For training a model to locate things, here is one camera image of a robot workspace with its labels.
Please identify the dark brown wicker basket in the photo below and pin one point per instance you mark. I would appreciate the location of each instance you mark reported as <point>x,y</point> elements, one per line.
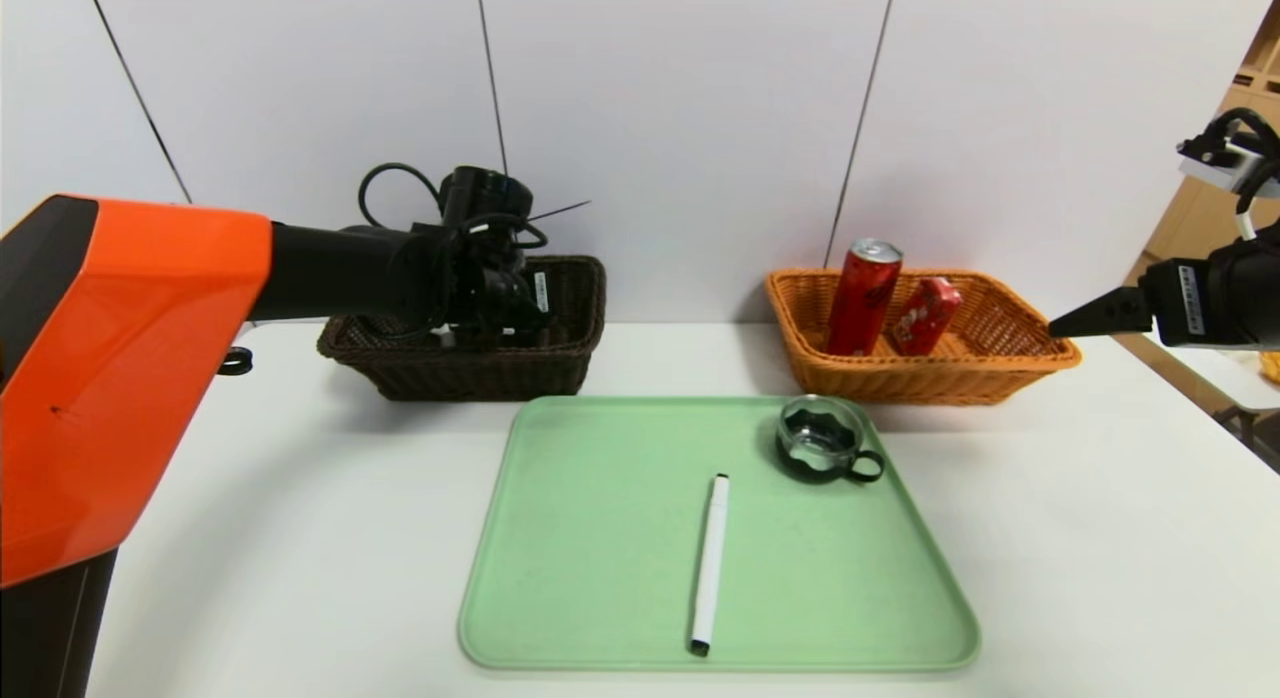
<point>480,378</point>

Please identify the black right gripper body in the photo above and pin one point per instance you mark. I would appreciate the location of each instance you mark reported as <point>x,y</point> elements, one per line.
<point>1183,303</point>

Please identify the orange food item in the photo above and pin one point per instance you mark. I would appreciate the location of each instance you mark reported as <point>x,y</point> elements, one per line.
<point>1273,368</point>

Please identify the orange wicker basket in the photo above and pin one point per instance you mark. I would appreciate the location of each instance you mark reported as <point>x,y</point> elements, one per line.
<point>950,378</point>

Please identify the red cartoon milk carton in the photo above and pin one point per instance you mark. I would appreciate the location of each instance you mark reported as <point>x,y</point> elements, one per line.
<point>925,318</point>

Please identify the glass cup black holder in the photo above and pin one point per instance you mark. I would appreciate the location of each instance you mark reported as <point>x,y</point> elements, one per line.
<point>815,443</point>

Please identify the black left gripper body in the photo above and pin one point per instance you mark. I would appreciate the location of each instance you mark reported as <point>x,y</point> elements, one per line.
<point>541,292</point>

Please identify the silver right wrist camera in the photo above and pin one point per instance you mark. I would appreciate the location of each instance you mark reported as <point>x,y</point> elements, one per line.
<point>1215,166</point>

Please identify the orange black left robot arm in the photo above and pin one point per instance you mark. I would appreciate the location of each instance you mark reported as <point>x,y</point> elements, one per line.
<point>130,378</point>

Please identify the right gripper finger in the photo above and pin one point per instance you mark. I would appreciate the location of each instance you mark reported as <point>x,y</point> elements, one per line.
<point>1110,316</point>

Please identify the light green plastic tray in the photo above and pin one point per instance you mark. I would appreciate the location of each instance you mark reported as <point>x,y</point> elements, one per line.
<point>800,578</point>

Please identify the white marker black cap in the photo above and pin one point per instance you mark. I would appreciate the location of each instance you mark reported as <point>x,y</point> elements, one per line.
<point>710,568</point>

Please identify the red soda can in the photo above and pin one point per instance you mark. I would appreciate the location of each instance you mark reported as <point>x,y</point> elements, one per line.
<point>862,298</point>

